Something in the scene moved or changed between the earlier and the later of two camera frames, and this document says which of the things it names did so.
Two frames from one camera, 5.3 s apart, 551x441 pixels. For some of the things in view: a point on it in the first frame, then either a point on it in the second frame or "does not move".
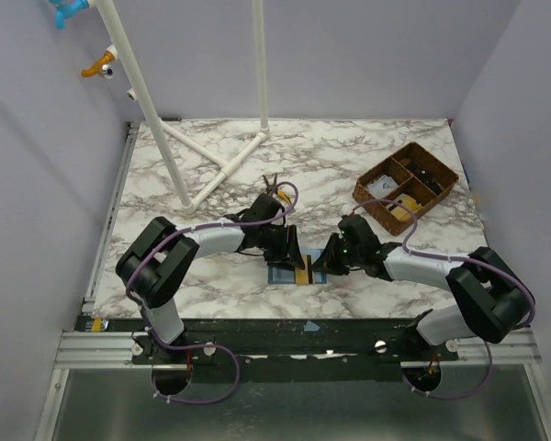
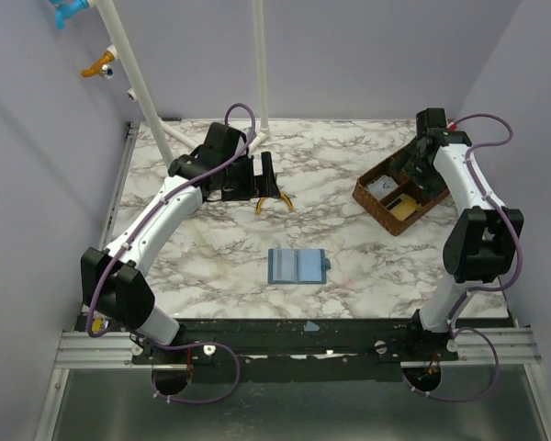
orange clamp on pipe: (102, 68) does not move
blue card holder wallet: (282, 274) does not move
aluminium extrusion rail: (98, 350) does not move
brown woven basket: (412, 175) does not move
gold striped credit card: (305, 276) → (402, 207)
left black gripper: (288, 254) → (262, 186)
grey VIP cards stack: (382, 186) does not move
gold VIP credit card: (407, 201) does not move
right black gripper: (338, 255) → (413, 166)
